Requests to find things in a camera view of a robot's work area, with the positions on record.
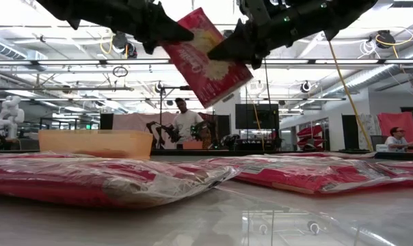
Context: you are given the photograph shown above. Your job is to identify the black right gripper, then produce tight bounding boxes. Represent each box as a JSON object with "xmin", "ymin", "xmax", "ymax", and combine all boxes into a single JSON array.
[{"xmin": 208, "ymin": 0, "xmax": 308, "ymax": 69}]

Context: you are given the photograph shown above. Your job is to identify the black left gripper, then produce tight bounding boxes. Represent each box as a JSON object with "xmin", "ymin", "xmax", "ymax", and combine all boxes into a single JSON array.
[{"xmin": 117, "ymin": 0, "xmax": 195, "ymax": 55}]

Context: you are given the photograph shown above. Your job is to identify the white square building column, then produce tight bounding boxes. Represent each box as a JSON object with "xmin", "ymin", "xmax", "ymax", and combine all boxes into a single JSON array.
[{"xmin": 213, "ymin": 81, "xmax": 241, "ymax": 136}]

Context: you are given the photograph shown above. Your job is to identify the black flat screen monitor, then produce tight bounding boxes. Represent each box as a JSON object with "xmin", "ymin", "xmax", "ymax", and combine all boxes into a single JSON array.
[{"xmin": 235, "ymin": 103, "xmax": 280, "ymax": 131}]

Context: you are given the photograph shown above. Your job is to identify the person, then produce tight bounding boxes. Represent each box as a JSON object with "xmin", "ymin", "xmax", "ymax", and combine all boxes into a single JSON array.
[
  {"xmin": 172, "ymin": 97, "xmax": 206, "ymax": 150},
  {"xmin": 384, "ymin": 126, "xmax": 413, "ymax": 153}
]

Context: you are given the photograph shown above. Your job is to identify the long ceiling light bar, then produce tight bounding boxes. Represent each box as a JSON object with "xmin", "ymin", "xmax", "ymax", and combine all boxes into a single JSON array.
[{"xmin": 0, "ymin": 58, "xmax": 413, "ymax": 66}]

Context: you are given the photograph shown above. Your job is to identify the black equipment stack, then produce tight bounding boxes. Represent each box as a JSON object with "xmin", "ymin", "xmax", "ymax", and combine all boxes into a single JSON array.
[{"xmin": 232, "ymin": 135, "xmax": 283, "ymax": 154}]

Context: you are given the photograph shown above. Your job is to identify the pink fabric partition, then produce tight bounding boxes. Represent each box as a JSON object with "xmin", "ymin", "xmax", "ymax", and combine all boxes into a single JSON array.
[{"xmin": 112, "ymin": 112, "xmax": 178, "ymax": 131}]

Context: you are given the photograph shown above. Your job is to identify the small orange box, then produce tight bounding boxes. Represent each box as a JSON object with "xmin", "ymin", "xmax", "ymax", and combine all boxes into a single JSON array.
[{"xmin": 183, "ymin": 140, "xmax": 204, "ymax": 150}]

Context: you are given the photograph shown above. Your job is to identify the black rectangular panel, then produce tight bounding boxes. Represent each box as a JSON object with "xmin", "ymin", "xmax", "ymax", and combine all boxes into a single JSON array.
[
  {"xmin": 99, "ymin": 113, "xmax": 114, "ymax": 131},
  {"xmin": 342, "ymin": 114, "xmax": 360, "ymax": 150}
]

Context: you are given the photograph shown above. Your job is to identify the orange cardboard box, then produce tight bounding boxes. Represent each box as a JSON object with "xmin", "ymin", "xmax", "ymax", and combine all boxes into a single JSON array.
[{"xmin": 38, "ymin": 128, "xmax": 155, "ymax": 160}]

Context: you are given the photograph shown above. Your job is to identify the white patterned cloth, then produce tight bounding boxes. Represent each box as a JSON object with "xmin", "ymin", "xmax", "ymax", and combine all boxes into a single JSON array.
[{"xmin": 358, "ymin": 113, "xmax": 382, "ymax": 151}]

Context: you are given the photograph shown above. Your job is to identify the red fabric backdrop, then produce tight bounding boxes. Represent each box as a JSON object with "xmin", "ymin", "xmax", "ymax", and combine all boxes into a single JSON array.
[{"xmin": 377, "ymin": 111, "xmax": 413, "ymax": 144}]

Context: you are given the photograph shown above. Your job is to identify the black power cable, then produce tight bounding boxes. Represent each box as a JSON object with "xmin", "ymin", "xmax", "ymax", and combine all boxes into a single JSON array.
[{"xmin": 263, "ymin": 59, "xmax": 273, "ymax": 105}]

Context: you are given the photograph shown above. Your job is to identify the yellow extension cable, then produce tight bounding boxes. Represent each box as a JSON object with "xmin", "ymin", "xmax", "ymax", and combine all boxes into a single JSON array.
[{"xmin": 328, "ymin": 39, "xmax": 375, "ymax": 152}]

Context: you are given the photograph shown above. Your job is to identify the silver ventilation duct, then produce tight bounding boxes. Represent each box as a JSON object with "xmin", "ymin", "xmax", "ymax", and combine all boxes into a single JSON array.
[{"xmin": 324, "ymin": 40, "xmax": 413, "ymax": 98}]

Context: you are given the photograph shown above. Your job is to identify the black aluminium table frame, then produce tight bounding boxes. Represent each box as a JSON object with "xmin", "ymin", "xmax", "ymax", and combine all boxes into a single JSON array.
[{"xmin": 150, "ymin": 149, "xmax": 413, "ymax": 161}]

